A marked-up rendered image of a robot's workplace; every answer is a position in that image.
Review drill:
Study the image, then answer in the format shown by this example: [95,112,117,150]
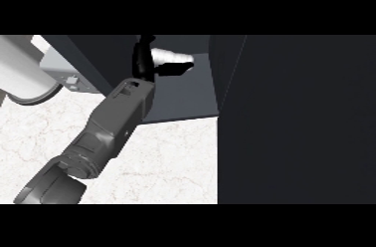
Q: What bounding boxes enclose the white cylindrical appliance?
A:
[0,34,66,107]

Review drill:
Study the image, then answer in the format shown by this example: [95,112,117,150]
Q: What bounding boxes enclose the pale grey box appliance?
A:
[32,35,107,95]

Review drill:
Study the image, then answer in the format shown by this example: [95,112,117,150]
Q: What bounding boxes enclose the dark grey cabinet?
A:
[42,34,247,125]

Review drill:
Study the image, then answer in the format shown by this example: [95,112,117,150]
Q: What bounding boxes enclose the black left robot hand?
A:
[133,34,195,83]

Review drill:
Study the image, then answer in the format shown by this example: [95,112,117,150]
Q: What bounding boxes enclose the dark grey cabinet door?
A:
[209,34,376,205]

